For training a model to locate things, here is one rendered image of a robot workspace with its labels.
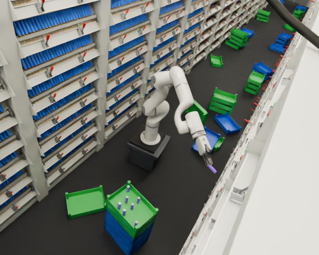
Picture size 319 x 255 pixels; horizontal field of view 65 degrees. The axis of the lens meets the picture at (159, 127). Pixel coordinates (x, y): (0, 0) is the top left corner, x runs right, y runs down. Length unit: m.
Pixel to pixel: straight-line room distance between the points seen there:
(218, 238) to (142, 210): 1.27
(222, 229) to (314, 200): 0.26
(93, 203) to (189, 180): 0.93
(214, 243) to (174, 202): 1.82
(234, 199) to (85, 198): 1.80
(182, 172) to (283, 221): 2.28
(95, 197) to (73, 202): 0.18
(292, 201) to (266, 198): 0.04
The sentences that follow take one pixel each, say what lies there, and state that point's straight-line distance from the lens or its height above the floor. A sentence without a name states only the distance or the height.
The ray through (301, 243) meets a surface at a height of 1.74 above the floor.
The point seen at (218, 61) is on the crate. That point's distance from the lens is 4.79.
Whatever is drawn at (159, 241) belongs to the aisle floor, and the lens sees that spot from 2.20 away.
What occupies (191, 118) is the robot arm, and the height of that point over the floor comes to 1.05.
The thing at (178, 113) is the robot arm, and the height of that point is 1.05.
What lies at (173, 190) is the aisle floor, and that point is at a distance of 2.45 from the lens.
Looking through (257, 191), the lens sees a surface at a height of 1.74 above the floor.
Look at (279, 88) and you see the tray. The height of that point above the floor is 1.49.
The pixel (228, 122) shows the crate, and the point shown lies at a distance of 3.40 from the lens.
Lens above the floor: 1.99
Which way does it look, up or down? 42 degrees down
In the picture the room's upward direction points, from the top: 14 degrees clockwise
